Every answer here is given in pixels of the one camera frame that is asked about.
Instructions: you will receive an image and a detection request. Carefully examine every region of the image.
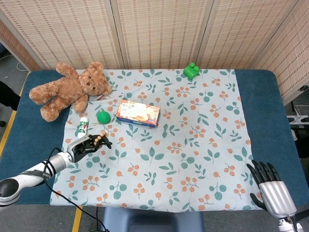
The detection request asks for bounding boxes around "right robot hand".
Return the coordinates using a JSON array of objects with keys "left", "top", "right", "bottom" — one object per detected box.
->
[{"left": 246, "top": 159, "right": 297, "bottom": 218}]

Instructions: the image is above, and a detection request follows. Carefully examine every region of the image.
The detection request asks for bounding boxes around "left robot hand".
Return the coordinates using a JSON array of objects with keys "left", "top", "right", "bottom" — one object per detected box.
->
[{"left": 66, "top": 134, "right": 113, "bottom": 163}]

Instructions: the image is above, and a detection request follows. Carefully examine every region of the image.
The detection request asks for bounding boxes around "wooden bead bracelet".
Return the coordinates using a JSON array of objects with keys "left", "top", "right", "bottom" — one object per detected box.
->
[{"left": 94, "top": 131, "right": 107, "bottom": 148}]

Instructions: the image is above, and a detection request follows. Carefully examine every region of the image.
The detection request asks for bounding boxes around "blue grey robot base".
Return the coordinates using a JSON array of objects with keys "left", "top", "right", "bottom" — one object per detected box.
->
[{"left": 100, "top": 207, "right": 205, "bottom": 232}]

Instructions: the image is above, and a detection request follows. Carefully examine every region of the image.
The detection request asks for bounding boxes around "white bottle green label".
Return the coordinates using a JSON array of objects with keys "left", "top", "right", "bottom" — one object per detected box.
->
[{"left": 77, "top": 116, "right": 89, "bottom": 140}]

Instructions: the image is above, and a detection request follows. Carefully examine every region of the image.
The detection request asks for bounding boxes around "green ball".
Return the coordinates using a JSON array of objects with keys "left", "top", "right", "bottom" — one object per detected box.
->
[{"left": 97, "top": 111, "right": 112, "bottom": 125}]

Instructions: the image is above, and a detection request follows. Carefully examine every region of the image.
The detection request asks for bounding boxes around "brown teddy bear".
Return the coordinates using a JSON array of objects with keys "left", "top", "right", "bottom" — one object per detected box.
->
[{"left": 28, "top": 61, "right": 113, "bottom": 123}]

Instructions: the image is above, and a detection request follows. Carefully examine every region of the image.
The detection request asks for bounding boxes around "orange blue biscuit box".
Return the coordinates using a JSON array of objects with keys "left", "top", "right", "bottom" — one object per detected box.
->
[{"left": 115, "top": 99, "right": 161, "bottom": 128}]

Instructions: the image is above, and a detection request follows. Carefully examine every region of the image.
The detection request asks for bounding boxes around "black object beside table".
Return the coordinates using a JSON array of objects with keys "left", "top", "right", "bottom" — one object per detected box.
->
[{"left": 0, "top": 79, "right": 22, "bottom": 112}]

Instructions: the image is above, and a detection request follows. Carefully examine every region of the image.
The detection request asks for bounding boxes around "floral print tablecloth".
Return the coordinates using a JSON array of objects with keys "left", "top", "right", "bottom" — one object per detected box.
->
[{"left": 49, "top": 69, "right": 264, "bottom": 211}]

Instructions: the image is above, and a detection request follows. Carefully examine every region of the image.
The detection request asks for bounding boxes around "green toy building block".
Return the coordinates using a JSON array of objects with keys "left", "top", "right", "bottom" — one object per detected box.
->
[{"left": 183, "top": 62, "right": 202, "bottom": 80}]

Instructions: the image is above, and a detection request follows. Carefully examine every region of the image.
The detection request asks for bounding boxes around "bamboo folding screen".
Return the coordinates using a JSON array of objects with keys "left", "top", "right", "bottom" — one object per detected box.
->
[{"left": 0, "top": 0, "right": 309, "bottom": 106}]

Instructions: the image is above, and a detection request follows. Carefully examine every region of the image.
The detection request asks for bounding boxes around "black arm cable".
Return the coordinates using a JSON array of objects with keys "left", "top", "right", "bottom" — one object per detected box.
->
[{"left": 44, "top": 147, "right": 107, "bottom": 232}]

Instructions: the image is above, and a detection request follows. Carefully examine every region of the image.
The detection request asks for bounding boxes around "white floor cable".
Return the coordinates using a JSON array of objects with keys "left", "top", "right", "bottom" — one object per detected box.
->
[{"left": 15, "top": 61, "right": 28, "bottom": 73}]

